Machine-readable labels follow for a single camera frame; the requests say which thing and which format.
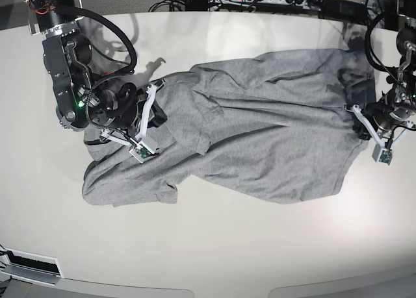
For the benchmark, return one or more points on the grey cable tray box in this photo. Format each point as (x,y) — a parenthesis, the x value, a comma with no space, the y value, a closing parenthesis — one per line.
(30,267)

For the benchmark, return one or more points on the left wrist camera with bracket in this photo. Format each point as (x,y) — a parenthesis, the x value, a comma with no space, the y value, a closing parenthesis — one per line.
(383,150)

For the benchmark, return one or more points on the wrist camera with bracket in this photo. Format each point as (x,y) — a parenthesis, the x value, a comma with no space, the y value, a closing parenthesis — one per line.
(383,150)
(141,146)

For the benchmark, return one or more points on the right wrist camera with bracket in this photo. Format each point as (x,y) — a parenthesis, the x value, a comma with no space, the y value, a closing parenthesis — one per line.
(141,146)

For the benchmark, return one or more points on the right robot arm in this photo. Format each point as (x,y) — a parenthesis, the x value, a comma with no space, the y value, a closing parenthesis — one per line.
(81,95)

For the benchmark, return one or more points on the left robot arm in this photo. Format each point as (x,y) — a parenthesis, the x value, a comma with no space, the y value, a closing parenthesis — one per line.
(401,77)

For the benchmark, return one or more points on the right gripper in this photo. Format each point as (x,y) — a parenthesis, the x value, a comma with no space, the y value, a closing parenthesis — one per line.
(131,110)

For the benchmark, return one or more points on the black power adapter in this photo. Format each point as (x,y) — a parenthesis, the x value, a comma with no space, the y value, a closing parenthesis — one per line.
(344,10)

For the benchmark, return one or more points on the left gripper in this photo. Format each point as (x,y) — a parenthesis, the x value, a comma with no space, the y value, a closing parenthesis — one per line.
(387,114)

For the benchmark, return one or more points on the grey t-shirt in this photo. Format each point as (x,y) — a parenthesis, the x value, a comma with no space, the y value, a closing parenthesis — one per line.
(275,127)

